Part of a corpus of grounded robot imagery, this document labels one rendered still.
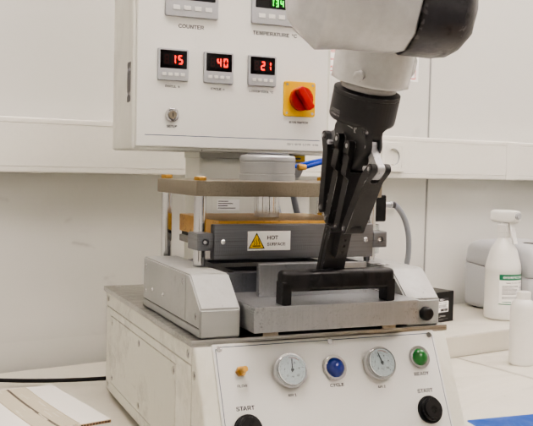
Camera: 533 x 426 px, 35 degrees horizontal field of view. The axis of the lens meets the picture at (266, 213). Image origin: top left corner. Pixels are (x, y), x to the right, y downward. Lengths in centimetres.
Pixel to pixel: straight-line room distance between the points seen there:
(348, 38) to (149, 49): 54
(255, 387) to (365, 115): 33
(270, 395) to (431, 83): 129
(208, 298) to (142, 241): 72
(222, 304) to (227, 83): 44
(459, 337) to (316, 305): 82
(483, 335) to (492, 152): 57
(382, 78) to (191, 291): 33
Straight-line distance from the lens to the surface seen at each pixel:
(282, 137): 134
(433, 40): 82
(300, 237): 110
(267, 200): 117
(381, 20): 79
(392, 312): 104
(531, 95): 240
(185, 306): 102
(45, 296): 163
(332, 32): 78
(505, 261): 197
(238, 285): 106
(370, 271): 101
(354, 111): 92
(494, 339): 186
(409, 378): 107
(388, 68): 90
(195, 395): 97
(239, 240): 107
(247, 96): 132
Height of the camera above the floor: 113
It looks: 3 degrees down
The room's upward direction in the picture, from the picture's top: 1 degrees clockwise
